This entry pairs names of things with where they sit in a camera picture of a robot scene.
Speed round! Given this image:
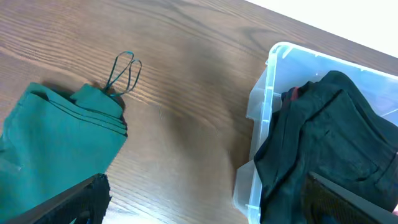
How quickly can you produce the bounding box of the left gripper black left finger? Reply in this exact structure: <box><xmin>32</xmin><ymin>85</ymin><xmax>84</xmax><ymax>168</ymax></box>
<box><xmin>5</xmin><ymin>174</ymin><xmax>111</xmax><ymax>224</ymax></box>

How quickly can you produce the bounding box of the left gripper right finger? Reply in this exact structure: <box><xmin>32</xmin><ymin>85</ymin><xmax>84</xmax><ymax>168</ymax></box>
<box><xmin>302</xmin><ymin>172</ymin><xmax>397</xmax><ymax>224</ymax></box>

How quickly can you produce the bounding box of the black garment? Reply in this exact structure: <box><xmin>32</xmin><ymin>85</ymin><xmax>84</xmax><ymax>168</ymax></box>
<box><xmin>254</xmin><ymin>71</ymin><xmax>397</xmax><ymax>223</ymax></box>

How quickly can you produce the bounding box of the dark green garment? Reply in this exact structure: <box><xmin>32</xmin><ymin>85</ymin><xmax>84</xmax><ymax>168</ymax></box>
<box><xmin>1</xmin><ymin>83</ymin><xmax>127</xmax><ymax>221</ymax></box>

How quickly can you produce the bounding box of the red plaid flannel shirt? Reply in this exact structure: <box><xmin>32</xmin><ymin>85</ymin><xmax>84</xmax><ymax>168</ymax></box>
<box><xmin>281</xmin><ymin>87</ymin><xmax>300</xmax><ymax>108</ymax></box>

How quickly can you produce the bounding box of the clear plastic storage bin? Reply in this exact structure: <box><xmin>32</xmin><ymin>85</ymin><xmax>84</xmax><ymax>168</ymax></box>
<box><xmin>233</xmin><ymin>42</ymin><xmax>397</xmax><ymax>224</ymax></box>

